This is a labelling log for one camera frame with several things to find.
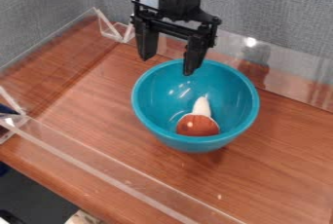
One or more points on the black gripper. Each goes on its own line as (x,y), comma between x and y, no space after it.
(181,19)

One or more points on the brown toy mushroom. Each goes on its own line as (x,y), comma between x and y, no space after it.
(199,123)

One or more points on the blue plastic bowl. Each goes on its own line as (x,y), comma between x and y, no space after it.
(217,91)

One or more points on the clear acrylic left barrier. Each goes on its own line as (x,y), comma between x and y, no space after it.
(25,32)

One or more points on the clear acrylic barrier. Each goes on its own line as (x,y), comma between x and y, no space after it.
(294,74)
(139,185)
(25,32)

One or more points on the clear acrylic back barrier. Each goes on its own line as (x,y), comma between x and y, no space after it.
(294,74)

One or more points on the clear acrylic front barrier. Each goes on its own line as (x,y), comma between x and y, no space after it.
(139,185)

